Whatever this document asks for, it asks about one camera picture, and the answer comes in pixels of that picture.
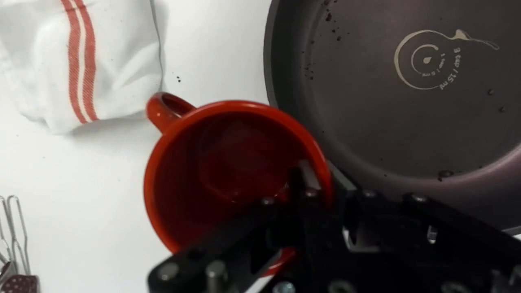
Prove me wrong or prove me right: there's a dark nonstick frying pan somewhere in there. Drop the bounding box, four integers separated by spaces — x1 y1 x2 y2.
262 0 521 233

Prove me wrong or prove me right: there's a red ceramic cup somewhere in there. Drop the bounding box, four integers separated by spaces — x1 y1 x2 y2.
142 91 336 256

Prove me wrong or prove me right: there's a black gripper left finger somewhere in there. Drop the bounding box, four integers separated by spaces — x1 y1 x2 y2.
147 160 339 293

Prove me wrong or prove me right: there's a metal wire utensil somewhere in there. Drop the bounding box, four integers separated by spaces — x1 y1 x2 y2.
0 194 34 278

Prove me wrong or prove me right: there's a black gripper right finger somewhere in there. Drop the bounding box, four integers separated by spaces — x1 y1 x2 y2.
324 173 521 293

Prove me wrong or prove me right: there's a white cloth with red stripes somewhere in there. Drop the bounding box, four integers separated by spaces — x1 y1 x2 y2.
0 0 168 135

